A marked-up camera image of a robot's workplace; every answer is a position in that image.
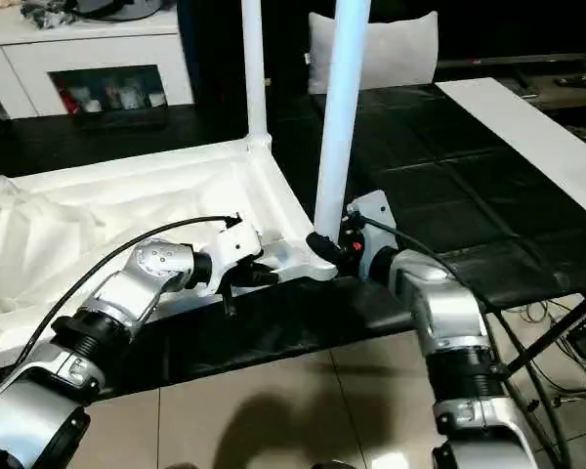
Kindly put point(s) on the white plastic table top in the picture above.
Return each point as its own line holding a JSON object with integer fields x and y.
{"x": 102, "y": 195}

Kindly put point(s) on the black table mat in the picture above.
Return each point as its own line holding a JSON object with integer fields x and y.
{"x": 444, "y": 195}

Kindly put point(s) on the white pillow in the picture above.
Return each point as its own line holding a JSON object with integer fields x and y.
{"x": 400, "y": 54}

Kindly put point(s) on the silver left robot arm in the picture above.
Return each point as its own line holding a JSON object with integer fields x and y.
{"x": 137, "y": 288}

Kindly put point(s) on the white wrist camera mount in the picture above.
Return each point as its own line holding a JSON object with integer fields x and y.
{"x": 237, "y": 242}
{"x": 376, "y": 210}

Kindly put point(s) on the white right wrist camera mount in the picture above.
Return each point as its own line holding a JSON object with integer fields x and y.
{"x": 376, "y": 210}

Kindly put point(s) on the small plush toy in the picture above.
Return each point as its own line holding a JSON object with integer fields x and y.
{"x": 6, "y": 4}

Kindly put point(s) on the black metal table leg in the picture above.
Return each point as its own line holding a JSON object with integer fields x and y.
{"x": 552, "y": 337}

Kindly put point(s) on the dark low tv bench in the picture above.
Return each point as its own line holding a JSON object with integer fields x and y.
{"x": 517, "y": 61}

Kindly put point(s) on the white glass-door cabinet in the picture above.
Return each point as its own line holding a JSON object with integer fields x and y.
{"x": 102, "y": 54}

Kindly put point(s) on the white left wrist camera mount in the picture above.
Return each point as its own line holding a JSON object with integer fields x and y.
{"x": 237, "y": 242}

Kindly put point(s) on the black remote control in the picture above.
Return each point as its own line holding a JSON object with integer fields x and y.
{"x": 576, "y": 81}

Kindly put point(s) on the white flat board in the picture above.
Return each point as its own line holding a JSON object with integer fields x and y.
{"x": 517, "y": 127}

